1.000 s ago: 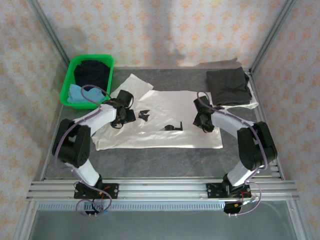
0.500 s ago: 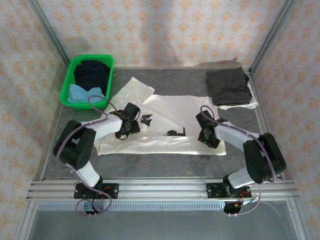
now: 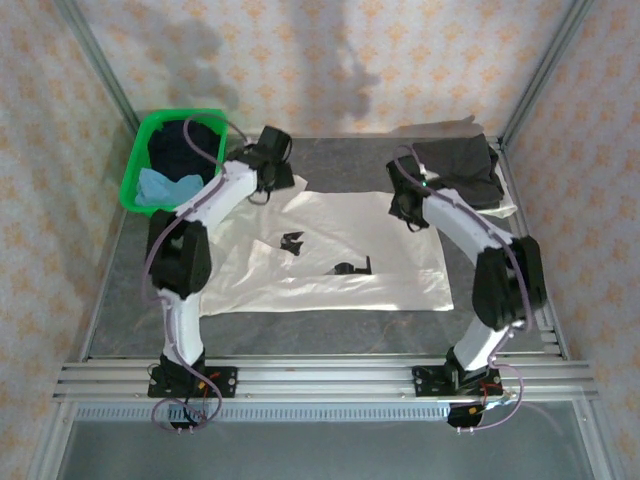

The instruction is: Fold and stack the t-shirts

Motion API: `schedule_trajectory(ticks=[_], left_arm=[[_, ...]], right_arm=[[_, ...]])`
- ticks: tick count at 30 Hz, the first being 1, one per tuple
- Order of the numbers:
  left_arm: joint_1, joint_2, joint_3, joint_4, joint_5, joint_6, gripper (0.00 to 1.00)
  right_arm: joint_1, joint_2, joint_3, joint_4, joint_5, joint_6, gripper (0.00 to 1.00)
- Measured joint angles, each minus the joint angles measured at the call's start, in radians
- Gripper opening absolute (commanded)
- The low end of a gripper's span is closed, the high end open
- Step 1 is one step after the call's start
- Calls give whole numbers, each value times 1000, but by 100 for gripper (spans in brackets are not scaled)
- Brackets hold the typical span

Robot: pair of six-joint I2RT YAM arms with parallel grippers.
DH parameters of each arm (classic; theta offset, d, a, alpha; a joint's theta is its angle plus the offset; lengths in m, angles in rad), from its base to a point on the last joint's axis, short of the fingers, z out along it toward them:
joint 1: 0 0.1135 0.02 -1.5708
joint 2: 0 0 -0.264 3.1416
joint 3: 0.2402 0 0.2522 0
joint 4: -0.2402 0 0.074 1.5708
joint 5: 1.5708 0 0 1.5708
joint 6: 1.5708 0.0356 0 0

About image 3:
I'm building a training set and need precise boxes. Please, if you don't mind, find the green plastic basket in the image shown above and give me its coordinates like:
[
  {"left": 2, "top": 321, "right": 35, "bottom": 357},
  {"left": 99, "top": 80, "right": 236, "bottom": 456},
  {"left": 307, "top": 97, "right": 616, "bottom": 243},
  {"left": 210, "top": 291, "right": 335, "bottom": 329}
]
[{"left": 118, "top": 107, "right": 230, "bottom": 220}]

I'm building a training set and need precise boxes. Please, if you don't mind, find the aluminium table side rail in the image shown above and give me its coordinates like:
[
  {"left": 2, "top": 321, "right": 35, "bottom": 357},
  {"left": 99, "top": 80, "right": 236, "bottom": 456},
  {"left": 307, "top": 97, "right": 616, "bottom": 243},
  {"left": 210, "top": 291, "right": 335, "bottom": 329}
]
[{"left": 482, "top": 137, "right": 569, "bottom": 361}]

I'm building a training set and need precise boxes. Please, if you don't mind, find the aluminium frame post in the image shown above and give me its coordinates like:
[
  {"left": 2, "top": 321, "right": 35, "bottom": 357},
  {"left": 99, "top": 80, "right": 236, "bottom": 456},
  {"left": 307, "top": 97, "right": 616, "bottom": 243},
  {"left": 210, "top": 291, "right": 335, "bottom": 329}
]
[
  {"left": 52, "top": 0, "right": 150, "bottom": 147},
  {"left": 499, "top": 0, "right": 596, "bottom": 147}
]

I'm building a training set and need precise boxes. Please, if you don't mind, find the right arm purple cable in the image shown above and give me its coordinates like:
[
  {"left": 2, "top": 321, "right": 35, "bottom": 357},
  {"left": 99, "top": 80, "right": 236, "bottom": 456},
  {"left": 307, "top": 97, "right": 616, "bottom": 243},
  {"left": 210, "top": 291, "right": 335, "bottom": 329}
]
[{"left": 394, "top": 144, "right": 531, "bottom": 432}]

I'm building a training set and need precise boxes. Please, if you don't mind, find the white t-shirt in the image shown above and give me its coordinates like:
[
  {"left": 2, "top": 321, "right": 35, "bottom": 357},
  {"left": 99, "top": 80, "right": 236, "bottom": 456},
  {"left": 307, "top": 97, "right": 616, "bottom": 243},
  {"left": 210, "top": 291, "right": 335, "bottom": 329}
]
[{"left": 199, "top": 172, "right": 455, "bottom": 317}]

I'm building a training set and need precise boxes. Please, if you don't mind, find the light blue t-shirt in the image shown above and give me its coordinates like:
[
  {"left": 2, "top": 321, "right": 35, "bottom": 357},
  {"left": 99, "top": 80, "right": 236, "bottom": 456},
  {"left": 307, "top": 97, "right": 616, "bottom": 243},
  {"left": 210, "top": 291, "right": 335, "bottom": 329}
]
[{"left": 134, "top": 167, "right": 205, "bottom": 209}]

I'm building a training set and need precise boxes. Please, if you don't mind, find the aluminium frame strut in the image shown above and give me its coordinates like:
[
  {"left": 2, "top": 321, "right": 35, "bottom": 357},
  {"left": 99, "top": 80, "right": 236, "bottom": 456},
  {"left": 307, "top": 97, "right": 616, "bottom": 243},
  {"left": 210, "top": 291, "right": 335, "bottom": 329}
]
[
  {"left": 572, "top": 399, "right": 619, "bottom": 480},
  {"left": 27, "top": 402, "right": 76, "bottom": 480}
]

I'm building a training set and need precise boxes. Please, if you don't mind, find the navy blue t-shirt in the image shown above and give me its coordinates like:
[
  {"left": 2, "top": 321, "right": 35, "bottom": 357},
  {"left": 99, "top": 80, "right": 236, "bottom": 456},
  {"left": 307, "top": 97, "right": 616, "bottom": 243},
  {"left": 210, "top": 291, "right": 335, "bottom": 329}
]
[{"left": 146, "top": 118, "right": 225, "bottom": 184}]

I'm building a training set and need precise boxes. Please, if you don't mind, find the wide aluminium mounting rail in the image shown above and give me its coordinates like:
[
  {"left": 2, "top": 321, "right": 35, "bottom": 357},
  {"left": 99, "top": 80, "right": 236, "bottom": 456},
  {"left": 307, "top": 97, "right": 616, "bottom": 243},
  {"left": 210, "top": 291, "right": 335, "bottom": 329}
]
[{"left": 52, "top": 357, "right": 601, "bottom": 403}]

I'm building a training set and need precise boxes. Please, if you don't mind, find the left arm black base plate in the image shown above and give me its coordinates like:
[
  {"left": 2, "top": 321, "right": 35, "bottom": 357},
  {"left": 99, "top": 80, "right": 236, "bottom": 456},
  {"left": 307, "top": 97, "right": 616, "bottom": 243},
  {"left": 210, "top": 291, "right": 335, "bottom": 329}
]
[{"left": 147, "top": 366, "right": 239, "bottom": 400}]

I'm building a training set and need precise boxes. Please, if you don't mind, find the perforated metal strip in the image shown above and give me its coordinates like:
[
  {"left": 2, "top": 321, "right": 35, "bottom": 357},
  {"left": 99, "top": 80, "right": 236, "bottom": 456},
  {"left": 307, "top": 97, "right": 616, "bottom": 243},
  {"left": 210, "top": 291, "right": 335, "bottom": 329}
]
[{"left": 74, "top": 405, "right": 451, "bottom": 422}]

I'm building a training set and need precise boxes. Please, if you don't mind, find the folded dark grey t-shirt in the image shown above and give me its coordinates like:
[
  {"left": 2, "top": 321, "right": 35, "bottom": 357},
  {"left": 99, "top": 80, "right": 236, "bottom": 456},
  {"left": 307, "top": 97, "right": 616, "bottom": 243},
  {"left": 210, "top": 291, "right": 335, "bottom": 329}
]
[{"left": 410, "top": 132, "right": 506, "bottom": 211}]

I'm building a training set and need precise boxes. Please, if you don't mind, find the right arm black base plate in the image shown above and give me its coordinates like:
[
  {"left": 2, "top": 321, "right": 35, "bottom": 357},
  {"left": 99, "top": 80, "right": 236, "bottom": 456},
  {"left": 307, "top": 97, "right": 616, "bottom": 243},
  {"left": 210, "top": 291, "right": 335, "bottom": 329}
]
[{"left": 411, "top": 364, "right": 504, "bottom": 400}]

